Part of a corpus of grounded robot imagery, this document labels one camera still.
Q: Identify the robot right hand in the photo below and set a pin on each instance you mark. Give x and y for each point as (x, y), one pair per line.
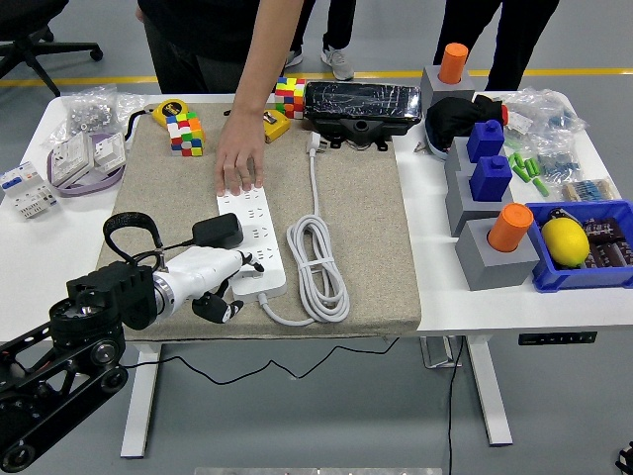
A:
(627, 462)

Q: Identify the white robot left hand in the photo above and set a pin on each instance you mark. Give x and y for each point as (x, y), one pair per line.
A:
(200, 267)

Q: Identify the person's left hand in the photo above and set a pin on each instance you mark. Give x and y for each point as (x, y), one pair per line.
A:
(240, 148)

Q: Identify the black plug adapter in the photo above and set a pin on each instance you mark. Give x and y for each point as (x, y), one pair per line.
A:
(217, 230)

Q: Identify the white power strip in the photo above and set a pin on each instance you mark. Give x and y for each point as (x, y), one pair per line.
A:
(257, 218)

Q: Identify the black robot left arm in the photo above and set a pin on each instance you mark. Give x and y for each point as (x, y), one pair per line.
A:
(109, 292)

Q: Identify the person's left forearm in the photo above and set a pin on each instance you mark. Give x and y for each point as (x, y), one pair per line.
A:
(261, 59)

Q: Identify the square yellow tape measure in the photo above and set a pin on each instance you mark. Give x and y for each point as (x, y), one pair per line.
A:
(277, 126)

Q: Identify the colourful puzzle cube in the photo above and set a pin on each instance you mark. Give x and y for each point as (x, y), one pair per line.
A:
(291, 98)
(185, 133)

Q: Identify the round yellow tape measure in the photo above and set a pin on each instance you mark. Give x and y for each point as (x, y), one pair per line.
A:
(170, 113)

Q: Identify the person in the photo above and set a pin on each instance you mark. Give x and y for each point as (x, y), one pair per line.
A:
(338, 25)
(524, 29)
(188, 34)

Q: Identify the black wrapped box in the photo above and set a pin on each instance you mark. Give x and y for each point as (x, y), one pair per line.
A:
(361, 101)

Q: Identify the beige fabric mat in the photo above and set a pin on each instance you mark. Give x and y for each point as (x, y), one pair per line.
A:
(356, 222)

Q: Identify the black table control panel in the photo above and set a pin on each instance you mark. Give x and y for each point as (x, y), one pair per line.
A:
(556, 338)

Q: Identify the white table leg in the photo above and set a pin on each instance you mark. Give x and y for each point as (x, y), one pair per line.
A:
(143, 406)
(489, 396)

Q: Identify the clear bag of screws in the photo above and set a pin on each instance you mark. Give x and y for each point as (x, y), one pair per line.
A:
(89, 114)

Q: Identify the small metal clip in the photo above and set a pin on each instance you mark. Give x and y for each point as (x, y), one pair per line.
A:
(420, 147)

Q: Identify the white circuit breaker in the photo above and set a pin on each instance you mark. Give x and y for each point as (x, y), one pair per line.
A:
(27, 190)

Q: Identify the blue plastic bin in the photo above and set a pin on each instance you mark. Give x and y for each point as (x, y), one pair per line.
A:
(569, 279)

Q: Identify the blue white rounded object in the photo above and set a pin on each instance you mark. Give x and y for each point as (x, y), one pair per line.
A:
(437, 148)

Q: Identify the grey socket block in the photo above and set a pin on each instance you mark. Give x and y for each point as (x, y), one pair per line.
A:
(494, 272)
(455, 158)
(460, 208)
(435, 89)

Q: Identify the black cloth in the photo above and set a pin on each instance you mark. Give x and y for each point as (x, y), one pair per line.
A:
(450, 119)

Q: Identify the yellow lemon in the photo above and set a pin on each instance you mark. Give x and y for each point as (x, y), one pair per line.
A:
(565, 242)

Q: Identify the orange cylinder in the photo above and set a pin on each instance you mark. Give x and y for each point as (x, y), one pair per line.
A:
(453, 62)
(509, 227)

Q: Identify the blue peg block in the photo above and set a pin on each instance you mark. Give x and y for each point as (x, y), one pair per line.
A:
(489, 180)
(484, 141)

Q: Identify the black office chair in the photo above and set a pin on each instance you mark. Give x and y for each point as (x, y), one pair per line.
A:
(25, 15)

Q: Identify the small black tool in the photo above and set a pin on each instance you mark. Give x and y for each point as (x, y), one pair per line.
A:
(559, 215)

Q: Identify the small green cylinder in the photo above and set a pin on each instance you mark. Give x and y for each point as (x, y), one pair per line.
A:
(541, 187)
(518, 160)
(520, 173)
(512, 161)
(534, 166)
(528, 167)

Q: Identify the clear bag of resistors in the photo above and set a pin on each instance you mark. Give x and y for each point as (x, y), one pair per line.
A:
(588, 189)

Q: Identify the clear bag of blue parts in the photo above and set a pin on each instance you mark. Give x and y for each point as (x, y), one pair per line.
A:
(544, 111)
(556, 163)

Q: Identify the black mounting bracket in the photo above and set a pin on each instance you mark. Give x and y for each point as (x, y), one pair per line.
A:
(363, 127)

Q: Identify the white wall switch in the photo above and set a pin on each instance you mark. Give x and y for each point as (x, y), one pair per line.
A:
(109, 151)

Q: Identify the white wall socket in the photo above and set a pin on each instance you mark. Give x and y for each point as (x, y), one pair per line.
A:
(71, 158)

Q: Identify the grey metal bracket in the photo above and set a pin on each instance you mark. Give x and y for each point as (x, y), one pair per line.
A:
(435, 353)

